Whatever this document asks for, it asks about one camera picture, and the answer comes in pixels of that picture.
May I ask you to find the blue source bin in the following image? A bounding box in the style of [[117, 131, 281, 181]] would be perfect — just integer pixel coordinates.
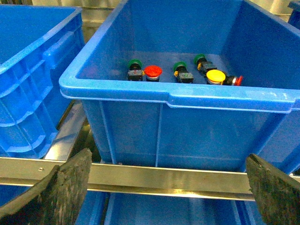
[[59, 0, 300, 173]]

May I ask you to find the green push button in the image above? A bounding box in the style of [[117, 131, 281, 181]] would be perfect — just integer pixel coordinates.
[[173, 61, 194, 83], [194, 54, 217, 77], [127, 59, 144, 81]]

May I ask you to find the red mushroom push button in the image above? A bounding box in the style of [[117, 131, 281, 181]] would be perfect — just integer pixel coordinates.
[[144, 65, 163, 82]]

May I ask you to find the green push button right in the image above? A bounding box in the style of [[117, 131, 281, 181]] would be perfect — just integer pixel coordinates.
[[194, 54, 217, 77]]

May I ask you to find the metal front rack rail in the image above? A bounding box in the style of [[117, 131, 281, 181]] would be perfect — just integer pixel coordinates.
[[0, 156, 300, 202]]

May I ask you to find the green push button left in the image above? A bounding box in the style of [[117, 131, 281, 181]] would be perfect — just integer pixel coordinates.
[[127, 59, 144, 81]]

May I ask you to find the blue left neighbour bin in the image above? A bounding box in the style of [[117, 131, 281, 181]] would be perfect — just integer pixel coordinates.
[[0, 4, 84, 158]]

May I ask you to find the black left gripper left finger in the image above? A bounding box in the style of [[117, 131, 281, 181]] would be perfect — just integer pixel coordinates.
[[0, 148, 92, 225]]

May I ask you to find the green push button middle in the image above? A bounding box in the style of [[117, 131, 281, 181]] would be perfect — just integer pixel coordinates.
[[173, 61, 194, 83]]

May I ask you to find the small red push button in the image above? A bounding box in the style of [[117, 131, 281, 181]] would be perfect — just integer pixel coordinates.
[[223, 75, 243, 86]]

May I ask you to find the blue lower shelf bin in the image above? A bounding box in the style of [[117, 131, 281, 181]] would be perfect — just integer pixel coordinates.
[[0, 185, 265, 225]]

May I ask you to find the yellow mushroom push button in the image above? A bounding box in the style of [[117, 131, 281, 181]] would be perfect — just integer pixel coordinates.
[[206, 69, 226, 85]]

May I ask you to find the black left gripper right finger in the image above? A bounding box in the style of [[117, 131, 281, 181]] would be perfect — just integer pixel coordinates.
[[246, 154, 300, 225]]

